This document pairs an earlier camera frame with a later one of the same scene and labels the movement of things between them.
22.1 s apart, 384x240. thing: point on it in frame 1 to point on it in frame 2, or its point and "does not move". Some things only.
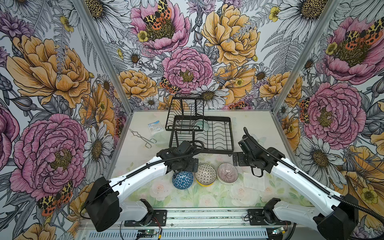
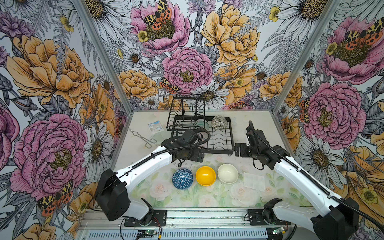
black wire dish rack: x=187 y=122 does not move
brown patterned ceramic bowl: x=206 y=175 to x=219 y=122
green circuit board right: x=277 y=230 does not move
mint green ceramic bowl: x=200 y=124 does not move
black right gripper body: x=244 y=160 to x=247 y=151
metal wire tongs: x=148 y=144 does not move
